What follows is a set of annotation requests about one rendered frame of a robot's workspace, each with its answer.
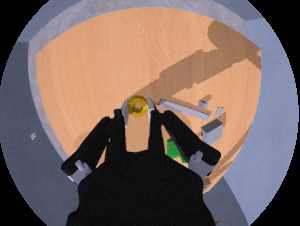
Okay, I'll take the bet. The grey rectangular bar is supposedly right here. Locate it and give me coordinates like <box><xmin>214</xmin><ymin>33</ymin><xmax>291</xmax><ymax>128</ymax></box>
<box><xmin>158</xmin><ymin>98</ymin><xmax>210</xmax><ymax>121</ymax></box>

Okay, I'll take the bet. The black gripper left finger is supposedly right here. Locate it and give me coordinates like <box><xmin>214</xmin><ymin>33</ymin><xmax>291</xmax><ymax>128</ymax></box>
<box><xmin>61</xmin><ymin>100</ymin><xmax>129</xmax><ymax>189</ymax></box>

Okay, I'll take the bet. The green peg on flat base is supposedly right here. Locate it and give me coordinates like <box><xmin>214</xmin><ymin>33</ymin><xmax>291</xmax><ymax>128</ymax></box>
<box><xmin>167</xmin><ymin>139</ymin><xmax>186</xmax><ymax>164</ymax></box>

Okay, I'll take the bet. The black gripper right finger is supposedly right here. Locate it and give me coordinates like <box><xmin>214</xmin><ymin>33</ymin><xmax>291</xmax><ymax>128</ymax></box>
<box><xmin>145</xmin><ymin>98</ymin><xmax>221</xmax><ymax>188</ymax></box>

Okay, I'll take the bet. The yellow short cylinder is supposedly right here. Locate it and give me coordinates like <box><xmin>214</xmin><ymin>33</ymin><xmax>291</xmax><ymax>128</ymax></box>
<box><xmin>128</xmin><ymin>95</ymin><xmax>148</xmax><ymax>117</ymax></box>

